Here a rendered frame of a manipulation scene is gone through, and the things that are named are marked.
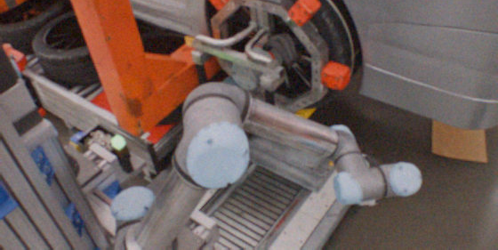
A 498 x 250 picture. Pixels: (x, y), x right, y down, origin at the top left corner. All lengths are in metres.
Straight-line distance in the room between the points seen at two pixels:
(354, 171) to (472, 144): 1.81
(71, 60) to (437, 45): 2.13
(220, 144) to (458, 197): 1.90
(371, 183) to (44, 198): 0.78
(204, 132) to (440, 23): 0.98
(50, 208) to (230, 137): 0.58
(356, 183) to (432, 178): 1.57
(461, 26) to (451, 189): 1.22
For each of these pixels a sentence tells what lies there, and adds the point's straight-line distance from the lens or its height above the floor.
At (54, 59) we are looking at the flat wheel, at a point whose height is 0.49.
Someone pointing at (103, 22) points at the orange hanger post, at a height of 1.13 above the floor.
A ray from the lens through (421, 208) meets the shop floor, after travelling 2.48.
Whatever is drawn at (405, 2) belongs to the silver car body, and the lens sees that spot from 1.60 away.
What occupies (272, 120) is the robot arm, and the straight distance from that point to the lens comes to 1.02.
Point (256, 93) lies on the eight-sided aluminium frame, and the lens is 2.10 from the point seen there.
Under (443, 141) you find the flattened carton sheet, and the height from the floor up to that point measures 0.01.
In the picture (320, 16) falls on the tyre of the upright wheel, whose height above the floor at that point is 1.07.
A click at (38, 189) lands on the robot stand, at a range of 1.19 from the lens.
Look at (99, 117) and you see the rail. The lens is 2.63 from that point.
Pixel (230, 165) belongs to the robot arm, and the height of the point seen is 1.32.
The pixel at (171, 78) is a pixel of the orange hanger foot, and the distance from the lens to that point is 2.19.
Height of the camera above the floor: 1.95
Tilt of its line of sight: 41 degrees down
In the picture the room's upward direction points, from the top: 7 degrees counter-clockwise
